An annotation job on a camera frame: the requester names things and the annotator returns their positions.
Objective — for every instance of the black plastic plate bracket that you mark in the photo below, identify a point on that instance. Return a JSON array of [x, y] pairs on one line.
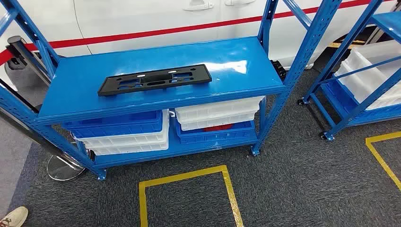
[[200, 75]]

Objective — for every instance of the red plastic part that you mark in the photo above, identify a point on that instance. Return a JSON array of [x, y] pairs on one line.
[[219, 127]]

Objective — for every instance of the blue metal shelf rack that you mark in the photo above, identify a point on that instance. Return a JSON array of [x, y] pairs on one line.
[[94, 72]]

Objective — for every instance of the blue wheeled shelf rack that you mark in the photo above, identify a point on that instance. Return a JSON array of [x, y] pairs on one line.
[[349, 40]]

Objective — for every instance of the blue plastic crate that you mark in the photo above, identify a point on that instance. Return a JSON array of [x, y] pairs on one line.
[[338, 100], [216, 136], [119, 125]]

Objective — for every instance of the black ribbed block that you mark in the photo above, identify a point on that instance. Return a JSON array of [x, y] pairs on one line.
[[278, 69]]

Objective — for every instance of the red barrier belt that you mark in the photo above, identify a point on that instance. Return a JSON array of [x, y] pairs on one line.
[[156, 32]]

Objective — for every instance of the stanchion with chrome base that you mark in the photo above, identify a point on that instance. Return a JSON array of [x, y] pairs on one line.
[[62, 170]]

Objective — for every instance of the large white plastic crate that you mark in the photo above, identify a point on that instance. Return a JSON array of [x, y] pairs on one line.
[[351, 86], [376, 53]]

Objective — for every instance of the stanchion with dark base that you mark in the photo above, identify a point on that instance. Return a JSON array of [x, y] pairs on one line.
[[15, 92]]

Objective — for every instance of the black-topped belt stanchion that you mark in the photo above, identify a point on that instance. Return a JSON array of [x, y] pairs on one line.
[[14, 42]]

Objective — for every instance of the person's pale shoe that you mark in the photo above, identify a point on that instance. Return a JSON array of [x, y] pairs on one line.
[[14, 216]]

